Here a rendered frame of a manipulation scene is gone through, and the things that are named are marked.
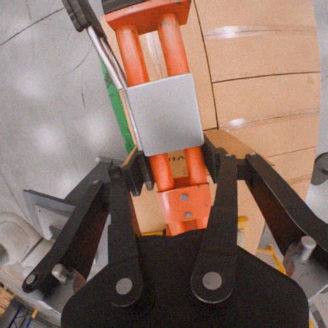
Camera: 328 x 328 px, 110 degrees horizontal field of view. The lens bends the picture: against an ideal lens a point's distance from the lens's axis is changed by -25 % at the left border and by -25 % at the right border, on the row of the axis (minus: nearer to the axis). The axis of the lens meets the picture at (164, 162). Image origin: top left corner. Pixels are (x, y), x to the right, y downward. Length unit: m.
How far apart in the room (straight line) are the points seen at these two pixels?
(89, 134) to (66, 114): 0.27
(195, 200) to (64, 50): 1.51
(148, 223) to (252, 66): 0.73
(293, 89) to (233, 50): 0.35
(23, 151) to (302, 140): 2.37
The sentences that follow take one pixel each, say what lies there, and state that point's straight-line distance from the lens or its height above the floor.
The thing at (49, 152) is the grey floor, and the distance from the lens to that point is 1.77.
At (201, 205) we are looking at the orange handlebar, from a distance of 0.19.
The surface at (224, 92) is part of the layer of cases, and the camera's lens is 0.73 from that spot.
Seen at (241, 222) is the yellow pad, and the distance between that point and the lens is 0.43.
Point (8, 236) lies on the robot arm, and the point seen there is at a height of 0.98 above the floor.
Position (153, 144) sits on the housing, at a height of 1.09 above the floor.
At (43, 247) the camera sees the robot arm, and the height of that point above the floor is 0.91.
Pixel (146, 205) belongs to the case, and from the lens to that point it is 0.38.
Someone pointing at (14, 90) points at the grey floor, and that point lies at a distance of 1.94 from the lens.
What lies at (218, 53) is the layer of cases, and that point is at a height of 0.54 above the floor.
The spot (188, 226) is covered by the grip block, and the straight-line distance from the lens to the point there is 0.26.
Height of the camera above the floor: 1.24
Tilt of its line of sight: 67 degrees down
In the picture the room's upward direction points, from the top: 175 degrees counter-clockwise
